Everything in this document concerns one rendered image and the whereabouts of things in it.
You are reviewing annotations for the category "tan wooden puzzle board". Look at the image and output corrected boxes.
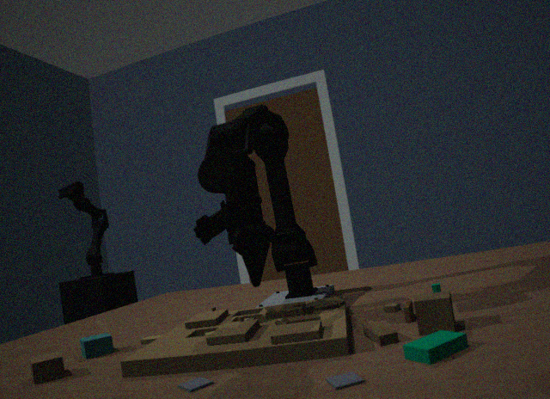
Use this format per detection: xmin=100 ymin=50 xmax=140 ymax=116
xmin=121 ymin=296 xmax=350 ymax=378

